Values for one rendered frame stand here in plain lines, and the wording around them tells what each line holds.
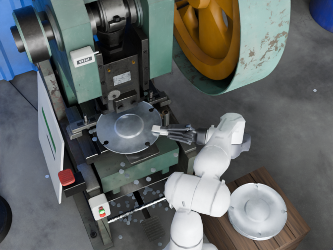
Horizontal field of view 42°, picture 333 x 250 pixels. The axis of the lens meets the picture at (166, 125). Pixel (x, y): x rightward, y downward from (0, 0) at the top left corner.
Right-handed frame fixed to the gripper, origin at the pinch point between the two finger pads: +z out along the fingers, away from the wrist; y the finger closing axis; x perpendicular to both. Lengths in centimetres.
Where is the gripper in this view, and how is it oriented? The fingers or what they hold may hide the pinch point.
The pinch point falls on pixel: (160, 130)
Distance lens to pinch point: 189.7
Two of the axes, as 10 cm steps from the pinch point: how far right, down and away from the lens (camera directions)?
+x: -2.2, 8.0, -5.5
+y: -0.8, -5.8, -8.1
